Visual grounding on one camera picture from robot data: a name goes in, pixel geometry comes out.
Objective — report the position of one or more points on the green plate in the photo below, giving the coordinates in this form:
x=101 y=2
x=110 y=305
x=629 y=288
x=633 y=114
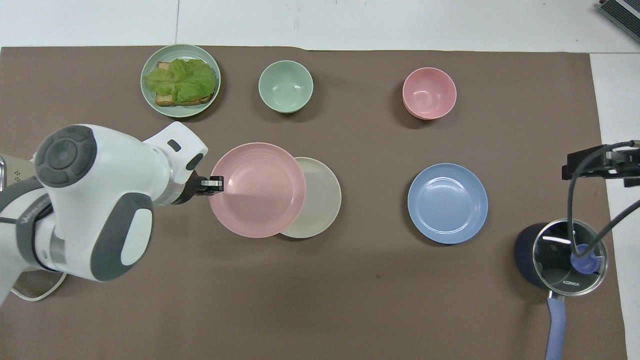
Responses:
x=180 y=111

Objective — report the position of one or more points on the toast slice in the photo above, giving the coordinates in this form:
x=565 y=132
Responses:
x=165 y=100

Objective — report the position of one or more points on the green lettuce leaf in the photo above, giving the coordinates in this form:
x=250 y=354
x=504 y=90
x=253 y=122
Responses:
x=182 y=79

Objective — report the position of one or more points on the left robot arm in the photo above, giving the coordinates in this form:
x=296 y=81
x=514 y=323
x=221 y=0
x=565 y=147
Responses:
x=95 y=175

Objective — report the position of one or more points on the dark blue pot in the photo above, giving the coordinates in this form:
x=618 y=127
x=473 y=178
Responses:
x=524 y=255

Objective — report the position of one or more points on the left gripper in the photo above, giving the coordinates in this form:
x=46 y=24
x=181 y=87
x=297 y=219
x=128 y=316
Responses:
x=191 y=189

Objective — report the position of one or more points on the black stand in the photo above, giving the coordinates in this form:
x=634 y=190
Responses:
x=617 y=167

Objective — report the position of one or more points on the grey ribbed metal device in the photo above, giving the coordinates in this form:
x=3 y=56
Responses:
x=622 y=11

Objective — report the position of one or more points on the blue plate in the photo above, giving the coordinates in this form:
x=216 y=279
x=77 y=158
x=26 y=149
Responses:
x=447 y=203

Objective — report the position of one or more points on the glass pot lid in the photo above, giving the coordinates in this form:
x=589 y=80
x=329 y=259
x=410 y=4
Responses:
x=555 y=260

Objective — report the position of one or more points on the pink plate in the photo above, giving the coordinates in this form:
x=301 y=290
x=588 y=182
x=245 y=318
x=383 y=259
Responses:
x=257 y=190

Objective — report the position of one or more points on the beige plate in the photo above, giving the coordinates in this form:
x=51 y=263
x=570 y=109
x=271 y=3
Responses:
x=322 y=197

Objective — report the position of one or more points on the pink bowl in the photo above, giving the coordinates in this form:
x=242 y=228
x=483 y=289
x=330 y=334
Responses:
x=429 y=92

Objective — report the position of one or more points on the green bowl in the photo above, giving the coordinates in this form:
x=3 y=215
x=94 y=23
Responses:
x=285 y=86

